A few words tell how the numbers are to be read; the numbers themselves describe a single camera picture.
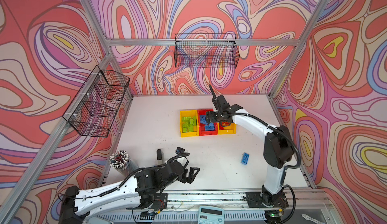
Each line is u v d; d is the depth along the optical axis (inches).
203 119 38.8
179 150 25.8
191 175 25.7
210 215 26.6
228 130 37.5
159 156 32.9
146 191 20.0
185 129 37.9
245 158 33.9
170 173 20.8
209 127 38.8
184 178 25.1
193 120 38.8
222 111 27.7
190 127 38.8
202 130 38.3
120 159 27.9
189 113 40.0
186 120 40.8
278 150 19.8
